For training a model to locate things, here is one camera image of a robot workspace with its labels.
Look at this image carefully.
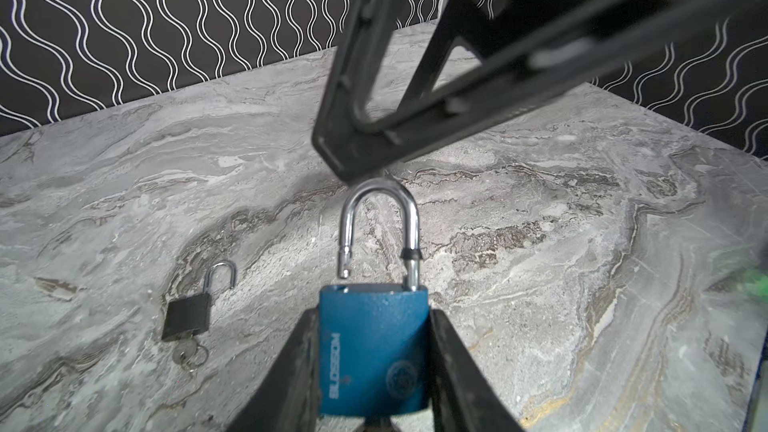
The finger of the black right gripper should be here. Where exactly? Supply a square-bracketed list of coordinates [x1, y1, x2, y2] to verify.
[399, 0, 510, 108]
[311, 0, 768, 184]

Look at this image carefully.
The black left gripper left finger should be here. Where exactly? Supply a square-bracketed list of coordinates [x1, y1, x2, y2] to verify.
[227, 308, 320, 431]

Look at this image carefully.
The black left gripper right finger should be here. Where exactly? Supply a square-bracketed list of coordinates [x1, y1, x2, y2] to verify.
[428, 308, 522, 432]

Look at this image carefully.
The blue padlock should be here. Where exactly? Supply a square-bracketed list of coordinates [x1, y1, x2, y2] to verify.
[318, 178, 429, 418]

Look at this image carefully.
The small silver key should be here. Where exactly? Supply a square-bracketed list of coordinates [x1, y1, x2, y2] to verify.
[172, 338, 209, 371]

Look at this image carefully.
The black padlock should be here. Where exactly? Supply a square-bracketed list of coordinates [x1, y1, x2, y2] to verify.
[161, 260, 237, 342]

